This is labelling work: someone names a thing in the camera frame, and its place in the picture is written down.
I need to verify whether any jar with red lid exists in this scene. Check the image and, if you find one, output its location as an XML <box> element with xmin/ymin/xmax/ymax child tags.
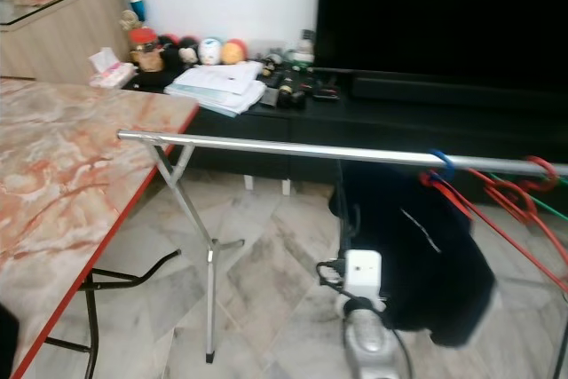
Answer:
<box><xmin>129</xmin><ymin>28</ymin><xmax>161</xmax><ymax>74</ymax></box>

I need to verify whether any silver metal clothes rack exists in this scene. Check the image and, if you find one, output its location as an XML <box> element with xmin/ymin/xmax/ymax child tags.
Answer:
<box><xmin>117</xmin><ymin>129</ymin><xmax>568</xmax><ymax>379</ymax></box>

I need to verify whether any red clothes hanger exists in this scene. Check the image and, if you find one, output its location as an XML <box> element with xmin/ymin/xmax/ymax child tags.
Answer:
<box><xmin>419</xmin><ymin>155</ymin><xmax>568</xmax><ymax>296</ymax></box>

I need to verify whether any black soundbar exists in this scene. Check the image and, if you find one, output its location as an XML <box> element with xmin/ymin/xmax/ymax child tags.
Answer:
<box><xmin>351</xmin><ymin>75</ymin><xmax>568</xmax><ymax>109</ymax></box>

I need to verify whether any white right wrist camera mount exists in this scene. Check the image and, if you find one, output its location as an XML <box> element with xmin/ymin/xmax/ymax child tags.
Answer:
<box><xmin>344</xmin><ymin>250</ymin><xmax>383</xmax><ymax>302</ymax></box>

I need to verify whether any white and blue plush toy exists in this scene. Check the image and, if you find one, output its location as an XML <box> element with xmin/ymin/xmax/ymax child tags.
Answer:
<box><xmin>197</xmin><ymin>37</ymin><xmax>223</xmax><ymax>67</ymax></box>

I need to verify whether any marble pattern folding table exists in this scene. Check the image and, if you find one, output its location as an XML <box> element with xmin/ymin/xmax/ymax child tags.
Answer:
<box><xmin>0</xmin><ymin>77</ymin><xmax>201</xmax><ymax>379</ymax></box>

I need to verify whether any black and white plush toy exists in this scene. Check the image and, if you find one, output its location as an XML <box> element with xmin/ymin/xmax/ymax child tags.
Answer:
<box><xmin>177</xmin><ymin>36</ymin><xmax>199</xmax><ymax>67</ymax></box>

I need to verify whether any light wooden sideboard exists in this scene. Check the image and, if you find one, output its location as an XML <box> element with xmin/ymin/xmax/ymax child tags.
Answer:
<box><xmin>0</xmin><ymin>0</ymin><xmax>134</xmax><ymax>83</ymax></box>

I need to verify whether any blue clothes hanger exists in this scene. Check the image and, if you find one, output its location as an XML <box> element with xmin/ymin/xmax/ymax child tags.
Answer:
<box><xmin>426</xmin><ymin>148</ymin><xmax>456</xmax><ymax>183</ymax></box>

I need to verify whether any pink tissue box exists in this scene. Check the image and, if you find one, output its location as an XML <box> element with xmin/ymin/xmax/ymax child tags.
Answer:
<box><xmin>89</xmin><ymin>46</ymin><xmax>136</xmax><ymax>89</ymax></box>

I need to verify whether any black flat television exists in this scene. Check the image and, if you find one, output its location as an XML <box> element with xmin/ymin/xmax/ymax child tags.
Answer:
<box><xmin>315</xmin><ymin>0</ymin><xmax>568</xmax><ymax>87</ymax></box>

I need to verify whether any black TV console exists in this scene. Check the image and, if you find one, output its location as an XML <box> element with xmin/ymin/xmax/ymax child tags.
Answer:
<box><xmin>133</xmin><ymin>67</ymin><xmax>568</xmax><ymax>193</ymax></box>

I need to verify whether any orange and yellow plush toy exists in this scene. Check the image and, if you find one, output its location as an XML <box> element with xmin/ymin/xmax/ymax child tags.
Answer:
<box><xmin>220</xmin><ymin>38</ymin><xmax>248</xmax><ymax>66</ymax></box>

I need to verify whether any green clothes hanger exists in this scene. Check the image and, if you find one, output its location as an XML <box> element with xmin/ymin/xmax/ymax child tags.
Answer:
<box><xmin>488</xmin><ymin>175</ymin><xmax>568</xmax><ymax>225</ymax></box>

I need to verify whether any navy shirt with red trim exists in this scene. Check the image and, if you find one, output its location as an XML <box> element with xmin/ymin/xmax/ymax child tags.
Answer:
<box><xmin>328</xmin><ymin>162</ymin><xmax>496</xmax><ymax>349</ymax></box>

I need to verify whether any green and white bottle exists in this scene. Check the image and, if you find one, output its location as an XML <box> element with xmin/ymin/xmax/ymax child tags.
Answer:
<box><xmin>291</xmin><ymin>28</ymin><xmax>317</xmax><ymax>67</ymax></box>

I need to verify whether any black shirt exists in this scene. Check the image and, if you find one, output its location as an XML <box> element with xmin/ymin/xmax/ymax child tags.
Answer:
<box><xmin>0</xmin><ymin>304</ymin><xmax>20</xmax><ymax>379</ymax></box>

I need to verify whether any stack of white papers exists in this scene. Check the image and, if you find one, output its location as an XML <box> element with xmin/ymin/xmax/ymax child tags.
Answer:
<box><xmin>167</xmin><ymin>59</ymin><xmax>267</xmax><ymax>118</ymax></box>

